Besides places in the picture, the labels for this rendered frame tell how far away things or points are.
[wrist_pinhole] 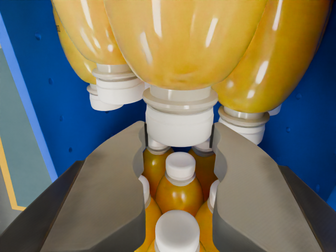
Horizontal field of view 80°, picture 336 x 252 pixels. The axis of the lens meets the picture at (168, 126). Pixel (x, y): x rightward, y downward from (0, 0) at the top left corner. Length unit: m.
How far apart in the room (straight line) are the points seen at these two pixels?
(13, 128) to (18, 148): 0.19
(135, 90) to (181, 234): 0.13
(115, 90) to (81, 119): 0.13
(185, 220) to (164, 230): 0.02
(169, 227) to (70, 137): 0.16
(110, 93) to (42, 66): 0.09
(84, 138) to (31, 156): 1.71
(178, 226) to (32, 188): 2.12
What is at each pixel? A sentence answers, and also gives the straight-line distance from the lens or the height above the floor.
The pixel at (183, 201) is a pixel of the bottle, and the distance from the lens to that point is 0.28.
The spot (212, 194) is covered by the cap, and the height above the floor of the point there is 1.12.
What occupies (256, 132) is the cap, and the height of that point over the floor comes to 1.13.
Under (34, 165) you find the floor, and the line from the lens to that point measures 2.05.
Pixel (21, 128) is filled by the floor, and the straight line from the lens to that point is 1.88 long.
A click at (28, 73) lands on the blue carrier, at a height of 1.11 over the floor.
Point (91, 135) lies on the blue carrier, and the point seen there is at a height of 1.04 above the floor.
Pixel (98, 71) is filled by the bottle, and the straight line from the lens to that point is 0.17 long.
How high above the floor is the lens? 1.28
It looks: 61 degrees down
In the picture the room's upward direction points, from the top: 175 degrees counter-clockwise
